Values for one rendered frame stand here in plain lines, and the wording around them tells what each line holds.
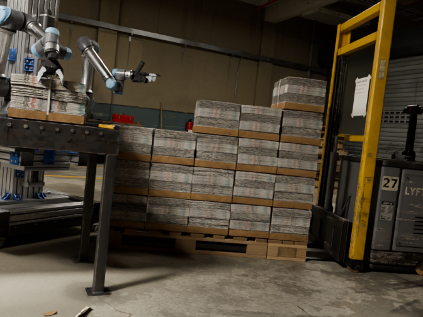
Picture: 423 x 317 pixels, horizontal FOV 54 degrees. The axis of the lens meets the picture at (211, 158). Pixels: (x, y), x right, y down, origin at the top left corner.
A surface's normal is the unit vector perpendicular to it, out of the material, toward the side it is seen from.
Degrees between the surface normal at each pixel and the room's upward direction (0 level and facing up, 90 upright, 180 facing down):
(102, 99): 90
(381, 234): 90
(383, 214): 90
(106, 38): 90
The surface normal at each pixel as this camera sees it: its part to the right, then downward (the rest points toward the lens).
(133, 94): 0.42, 0.09
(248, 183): 0.11, 0.06
